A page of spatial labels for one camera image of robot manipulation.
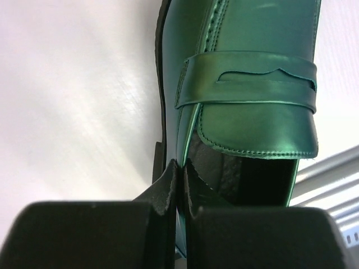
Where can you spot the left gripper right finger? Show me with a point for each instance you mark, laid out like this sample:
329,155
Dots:
222,235

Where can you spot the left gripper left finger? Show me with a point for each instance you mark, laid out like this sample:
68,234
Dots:
97,234

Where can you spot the green loafer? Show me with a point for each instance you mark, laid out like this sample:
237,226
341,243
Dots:
237,86

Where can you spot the aluminium mounting rail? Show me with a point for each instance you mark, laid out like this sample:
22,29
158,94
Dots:
332,185

